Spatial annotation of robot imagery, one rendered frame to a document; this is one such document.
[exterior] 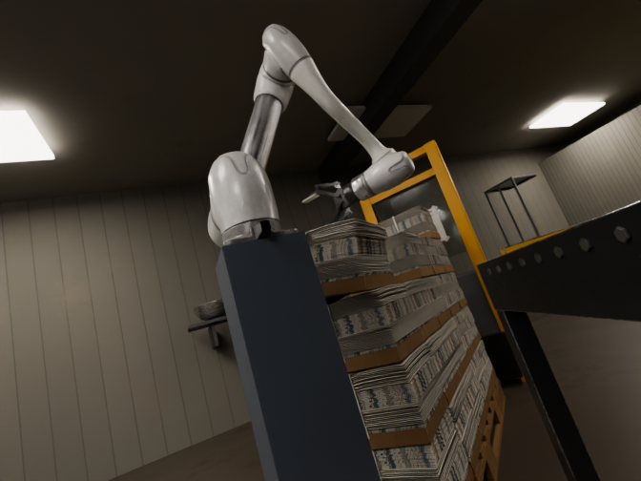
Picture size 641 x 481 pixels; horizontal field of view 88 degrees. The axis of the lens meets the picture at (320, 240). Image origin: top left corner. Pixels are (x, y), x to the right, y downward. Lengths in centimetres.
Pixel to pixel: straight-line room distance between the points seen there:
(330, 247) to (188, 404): 326
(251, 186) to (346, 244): 37
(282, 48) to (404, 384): 113
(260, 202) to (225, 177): 11
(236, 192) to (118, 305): 346
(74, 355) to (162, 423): 109
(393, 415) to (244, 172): 81
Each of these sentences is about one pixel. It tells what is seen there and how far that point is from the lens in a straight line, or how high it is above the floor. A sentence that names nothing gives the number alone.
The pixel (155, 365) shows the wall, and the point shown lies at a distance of 411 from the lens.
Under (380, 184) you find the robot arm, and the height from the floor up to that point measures 115.
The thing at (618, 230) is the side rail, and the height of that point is 78.
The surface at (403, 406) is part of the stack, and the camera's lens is 112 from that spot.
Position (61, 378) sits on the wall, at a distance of 425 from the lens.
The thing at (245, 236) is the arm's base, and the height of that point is 102.
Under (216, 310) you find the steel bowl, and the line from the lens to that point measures 350.
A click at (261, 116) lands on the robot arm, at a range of 128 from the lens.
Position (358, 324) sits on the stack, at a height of 74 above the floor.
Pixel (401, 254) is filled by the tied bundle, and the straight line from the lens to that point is 163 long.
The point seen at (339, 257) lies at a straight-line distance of 107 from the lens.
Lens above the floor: 78
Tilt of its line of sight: 13 degrees up
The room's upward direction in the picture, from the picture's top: 18 degrees counter-clockwise
